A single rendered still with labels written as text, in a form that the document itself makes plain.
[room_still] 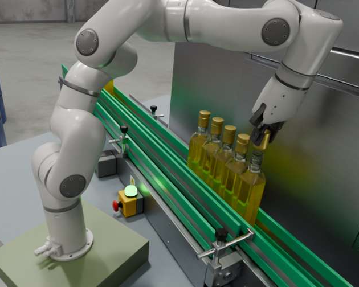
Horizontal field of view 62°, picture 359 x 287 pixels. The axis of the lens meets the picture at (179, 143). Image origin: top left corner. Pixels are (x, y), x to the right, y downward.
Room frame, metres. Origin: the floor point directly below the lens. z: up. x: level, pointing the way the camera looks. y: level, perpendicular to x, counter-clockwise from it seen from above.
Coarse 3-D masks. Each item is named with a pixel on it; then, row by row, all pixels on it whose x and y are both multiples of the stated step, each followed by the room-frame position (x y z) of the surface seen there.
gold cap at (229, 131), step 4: (224, 128) 0.75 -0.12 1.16; (228, 128) 0.75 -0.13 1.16; (232, 128) 0.75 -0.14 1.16; (224, 132) 0.75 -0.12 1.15; (228, 132) 0.74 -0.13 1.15; (232, 132) 0.74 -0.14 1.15; (224, 136) 0.75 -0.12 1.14; (228, 136) 0.74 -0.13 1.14; (232, 136) 0.74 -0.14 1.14; (224, 140) 0.74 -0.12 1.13; (228, 140) 0.74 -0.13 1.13; (232, 140) 0.74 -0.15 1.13
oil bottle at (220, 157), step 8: (216, 152) 0.75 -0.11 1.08; (224, 152) 0.74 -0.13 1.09; (232, 152) 0.75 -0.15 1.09; (216, 160) 0.74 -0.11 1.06; (224, 160) 0.72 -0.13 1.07; (216, 168) 0.74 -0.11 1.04; (216, 176) 0.73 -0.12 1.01; (208, 184) 0.76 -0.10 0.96; (216, 184) 0.73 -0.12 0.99; (216, 192) 0.72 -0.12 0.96
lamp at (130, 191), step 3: (129, 186) 0.85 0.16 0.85; (132, 186) 0.86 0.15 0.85; (126, 189) 0.84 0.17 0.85; (129, 189) 0.84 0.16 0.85; (132, 189) 0.84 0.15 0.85; (135, 189) 0.84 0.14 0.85; (126, 192) 0.83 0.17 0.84; (129, 192) 0.83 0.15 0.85; (132, 192) 0.83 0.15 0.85; (135, 192) 0.84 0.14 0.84; (126, 195) 0.83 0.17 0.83; (129, 195) 0.83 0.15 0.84; (132, 195) 0.83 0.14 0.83; (135, 195) 0.84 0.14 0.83
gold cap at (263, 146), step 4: (264, 132) 0.65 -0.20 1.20; (268, 132) 0.65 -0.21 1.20; (264, 136) 0.64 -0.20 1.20; (268, 136) 0.64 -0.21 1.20; (264, 140) 0.64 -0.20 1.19; (268, 140) 0.65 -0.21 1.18; (260, 144) 0.64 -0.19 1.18; (264, 144) 0.64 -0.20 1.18; (256, 148) 0.64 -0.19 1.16; (260, 148) 0.64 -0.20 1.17; (264, 148) 0.64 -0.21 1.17
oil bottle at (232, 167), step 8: (232, 160) 0.70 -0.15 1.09; (224, 168) 0.71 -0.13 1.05; (232, 168) 0.68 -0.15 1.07; (240, 168) 0.68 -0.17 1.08; (224, 176) 0.71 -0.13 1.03; (232, 176) 0.68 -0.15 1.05; (224, 184) 0.70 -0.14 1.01; (232, 184) 0.67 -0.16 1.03; (224, 192) 0.69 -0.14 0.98; (232, 192) 0.67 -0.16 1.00; (224, 200) 0.69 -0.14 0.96
